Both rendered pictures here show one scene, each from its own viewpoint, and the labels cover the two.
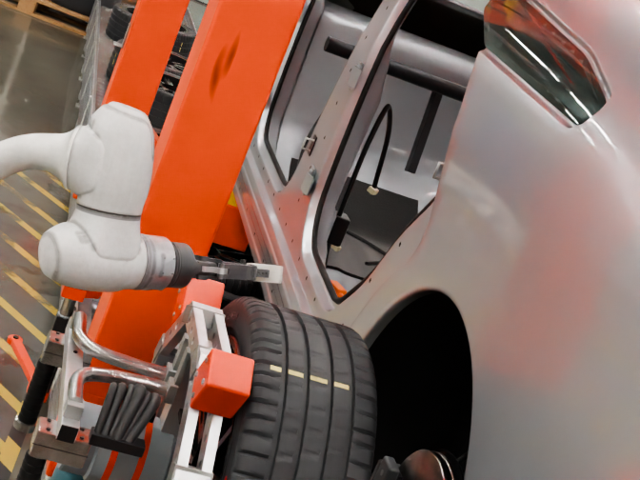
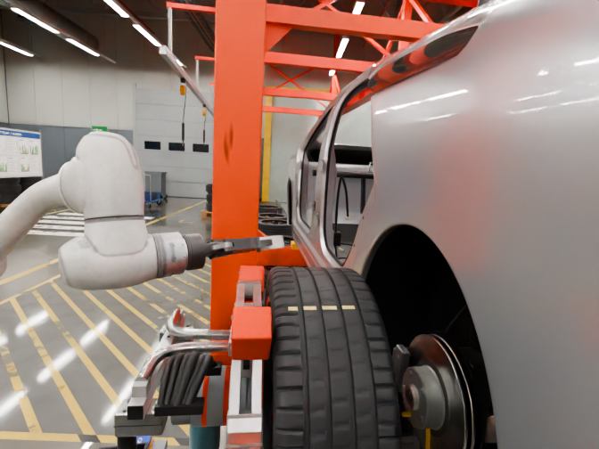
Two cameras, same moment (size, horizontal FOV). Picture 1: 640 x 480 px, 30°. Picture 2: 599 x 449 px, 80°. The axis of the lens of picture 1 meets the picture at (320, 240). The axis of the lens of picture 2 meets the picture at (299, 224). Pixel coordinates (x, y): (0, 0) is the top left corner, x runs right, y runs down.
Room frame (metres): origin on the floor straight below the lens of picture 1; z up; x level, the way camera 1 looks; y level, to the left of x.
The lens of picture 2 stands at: (1.16, -0.12, 1.44)
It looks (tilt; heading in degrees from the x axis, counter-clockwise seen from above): 9 degrees down; 8
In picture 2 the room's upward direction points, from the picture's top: 3 degrees clockwise
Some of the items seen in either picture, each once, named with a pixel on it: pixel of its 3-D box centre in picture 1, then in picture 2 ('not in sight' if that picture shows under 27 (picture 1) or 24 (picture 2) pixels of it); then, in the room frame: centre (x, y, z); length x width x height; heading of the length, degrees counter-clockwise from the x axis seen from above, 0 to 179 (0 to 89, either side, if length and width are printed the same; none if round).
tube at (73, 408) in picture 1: (130, 380); (190, 349); (1.84, 0.20, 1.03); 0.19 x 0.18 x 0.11; 106
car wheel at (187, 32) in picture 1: (151, 33); (267, 211); (8.95, 1.77, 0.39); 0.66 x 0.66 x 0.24
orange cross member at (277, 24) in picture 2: not in sight; (405, 47); (4.65, -0.47, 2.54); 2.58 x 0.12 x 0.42; 106
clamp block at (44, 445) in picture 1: (61, 441); (142, 416); (1.75, 0.26, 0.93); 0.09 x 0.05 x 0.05; 106
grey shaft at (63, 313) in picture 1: (59, 331); not in sight; (3.53, 0.66, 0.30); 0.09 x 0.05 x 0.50; 16
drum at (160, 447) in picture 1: (123, 449); (217, 395); (1.95, 0.18, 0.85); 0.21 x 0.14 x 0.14; 106
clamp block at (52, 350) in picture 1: (68, 351); (176, 336); (2.08, 0.36, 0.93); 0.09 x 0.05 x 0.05; 106
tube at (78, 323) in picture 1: (128, 330); (202, 312); (2.03, 0.26, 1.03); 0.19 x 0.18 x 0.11; 106
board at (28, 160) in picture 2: not in sight; (20, 171); (8.12, 7.26, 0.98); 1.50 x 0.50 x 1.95; 10
